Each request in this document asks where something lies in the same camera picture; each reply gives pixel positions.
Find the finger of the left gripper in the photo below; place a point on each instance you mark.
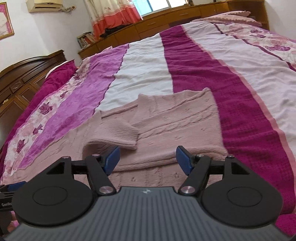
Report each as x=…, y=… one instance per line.
x=16, y=186

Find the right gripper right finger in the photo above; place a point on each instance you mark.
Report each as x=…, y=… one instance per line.
x=196, y=169

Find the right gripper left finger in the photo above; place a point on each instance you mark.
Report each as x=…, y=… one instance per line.
x=99, y=168

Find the pink knit cardigan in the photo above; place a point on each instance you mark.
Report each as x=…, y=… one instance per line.
x=147, y=130

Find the dark clothes on cabinet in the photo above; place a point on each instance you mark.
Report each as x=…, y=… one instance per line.
x=109, y=31

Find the magenta velvet pillow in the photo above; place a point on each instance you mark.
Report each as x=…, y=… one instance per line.
x=56, y=78

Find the dark wooden headboard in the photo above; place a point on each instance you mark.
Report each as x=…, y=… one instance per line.
x=19, y=83

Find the striped purple floral bedspread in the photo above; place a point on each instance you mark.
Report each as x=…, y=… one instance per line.
x=250, y=71

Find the stack of books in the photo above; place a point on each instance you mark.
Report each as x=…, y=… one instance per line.
x=86, y=39

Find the cream and orange curtain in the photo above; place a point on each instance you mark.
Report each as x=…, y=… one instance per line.
x=108, y=14

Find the pink crochet pillow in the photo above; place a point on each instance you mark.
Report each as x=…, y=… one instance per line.
x=241, y=17

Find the bright window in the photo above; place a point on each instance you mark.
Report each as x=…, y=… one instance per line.
x=145, y=7

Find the light wooden window cabinet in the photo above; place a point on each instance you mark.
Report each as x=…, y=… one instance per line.
x=155, y=23

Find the framed pink wall picture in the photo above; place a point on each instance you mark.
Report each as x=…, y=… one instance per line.
x=6, y=29

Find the wall air conditioner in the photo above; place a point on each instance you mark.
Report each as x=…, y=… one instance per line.
x=36, y=6

